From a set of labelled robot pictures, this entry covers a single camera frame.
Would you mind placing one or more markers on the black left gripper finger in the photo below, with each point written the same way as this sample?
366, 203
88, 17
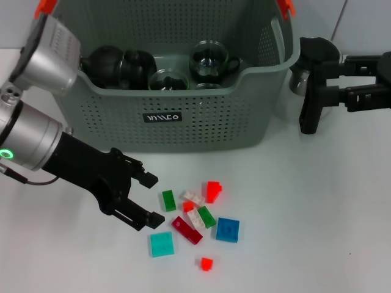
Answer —
146, 178
143, 218

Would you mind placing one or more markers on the grey perforated storage basket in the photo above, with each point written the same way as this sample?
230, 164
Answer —
214, 122

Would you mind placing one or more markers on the green toy brick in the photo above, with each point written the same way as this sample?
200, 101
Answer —
168, 200
207, 217

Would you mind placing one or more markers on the teal toy plate brick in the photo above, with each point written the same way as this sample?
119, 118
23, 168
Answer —
162, 244

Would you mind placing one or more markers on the blue toy plate brick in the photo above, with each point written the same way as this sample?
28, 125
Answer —
227, 229

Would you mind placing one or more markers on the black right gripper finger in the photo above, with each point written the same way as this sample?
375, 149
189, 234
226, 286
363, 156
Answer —
360, 65
360, 97

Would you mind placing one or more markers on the glass teacup with black holder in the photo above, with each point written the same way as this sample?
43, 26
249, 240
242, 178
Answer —
207, 65
169, 81
139, 68
207, 86

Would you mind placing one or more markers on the white translucent toy brick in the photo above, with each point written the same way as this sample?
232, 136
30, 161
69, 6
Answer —
195, 197
195, 219

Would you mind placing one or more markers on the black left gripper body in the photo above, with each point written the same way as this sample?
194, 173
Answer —
91, 174

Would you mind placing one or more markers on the dark red toy brick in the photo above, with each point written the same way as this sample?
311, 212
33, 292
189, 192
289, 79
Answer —
186, 229

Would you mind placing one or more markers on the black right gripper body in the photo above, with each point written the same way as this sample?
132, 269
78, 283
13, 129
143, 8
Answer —
387, 73

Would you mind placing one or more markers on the black clay teapot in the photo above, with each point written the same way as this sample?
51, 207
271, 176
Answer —
104, 65

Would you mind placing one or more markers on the orange wedge toy brick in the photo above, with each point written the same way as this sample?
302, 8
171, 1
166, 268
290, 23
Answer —
214, 192

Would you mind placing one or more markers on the small orange toy brick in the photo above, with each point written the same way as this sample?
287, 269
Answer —
187, 207
206, 264

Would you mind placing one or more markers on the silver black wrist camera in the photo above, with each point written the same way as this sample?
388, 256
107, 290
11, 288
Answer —
52, 61

